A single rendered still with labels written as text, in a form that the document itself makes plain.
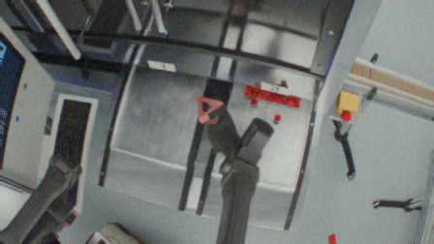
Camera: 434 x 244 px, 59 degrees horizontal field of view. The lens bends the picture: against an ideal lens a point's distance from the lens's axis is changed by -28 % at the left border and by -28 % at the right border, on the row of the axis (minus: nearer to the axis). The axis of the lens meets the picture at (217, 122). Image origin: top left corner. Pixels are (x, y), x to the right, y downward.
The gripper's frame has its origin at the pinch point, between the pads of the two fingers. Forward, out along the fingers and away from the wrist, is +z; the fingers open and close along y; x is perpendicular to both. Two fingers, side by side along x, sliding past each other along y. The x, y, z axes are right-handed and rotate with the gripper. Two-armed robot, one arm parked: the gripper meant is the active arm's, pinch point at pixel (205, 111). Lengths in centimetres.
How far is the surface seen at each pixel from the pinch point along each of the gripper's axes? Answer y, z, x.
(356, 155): -120, 17, -68
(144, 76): -15.6, 38.6, 6.8
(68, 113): -17, 49, 40
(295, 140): -32.8, -2.4, -21.7
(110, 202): -101, 64, 54
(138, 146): -23.2, 21.4, 20.5
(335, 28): 29.2, -22.3, -29.7
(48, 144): -22, 47, 55
